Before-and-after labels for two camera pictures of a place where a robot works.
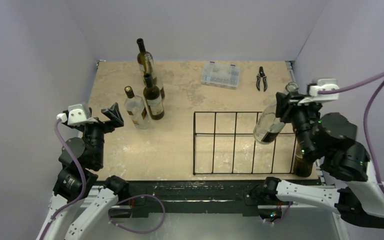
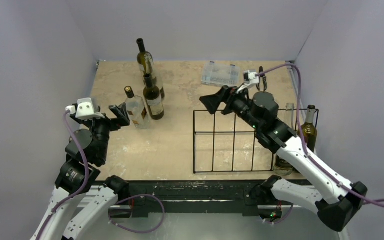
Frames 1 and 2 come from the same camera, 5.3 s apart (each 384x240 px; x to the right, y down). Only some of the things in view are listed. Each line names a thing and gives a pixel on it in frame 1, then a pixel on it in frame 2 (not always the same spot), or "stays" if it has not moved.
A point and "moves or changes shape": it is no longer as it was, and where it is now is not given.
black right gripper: (291, 108) → (226, 99)
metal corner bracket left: (98, 63) stays
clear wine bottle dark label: (269, 126) moves or changes shape
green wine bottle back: (141, 55) stays
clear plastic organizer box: (221, 75) stays
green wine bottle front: (153, 97) stays
